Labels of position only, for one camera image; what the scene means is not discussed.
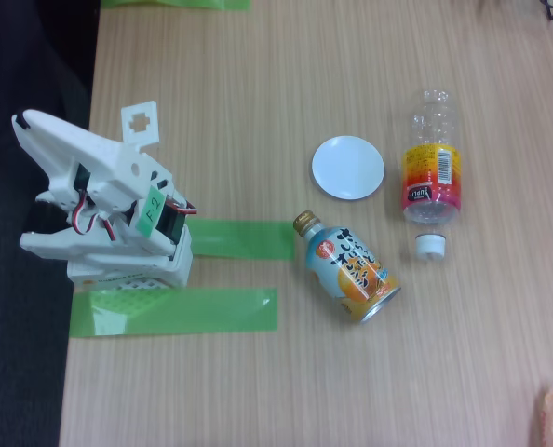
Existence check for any short green tape strip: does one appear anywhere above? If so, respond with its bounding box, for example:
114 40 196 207
185 218 297 262

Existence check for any clear plastic bottle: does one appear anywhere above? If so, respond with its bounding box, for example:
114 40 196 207
400 88 463 261

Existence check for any green tape at table edge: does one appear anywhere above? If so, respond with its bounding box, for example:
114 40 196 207
100 0 251 12

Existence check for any white round plate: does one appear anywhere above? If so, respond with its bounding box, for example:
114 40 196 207
310 134 386 202

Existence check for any green paper label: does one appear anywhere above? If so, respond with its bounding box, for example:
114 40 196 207
135 184 167 237

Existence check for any orange juice bottle can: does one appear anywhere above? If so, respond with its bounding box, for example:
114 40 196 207
291 209 402 326

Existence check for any long green tape strip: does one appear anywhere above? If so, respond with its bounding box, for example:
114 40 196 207
69 287 278 340

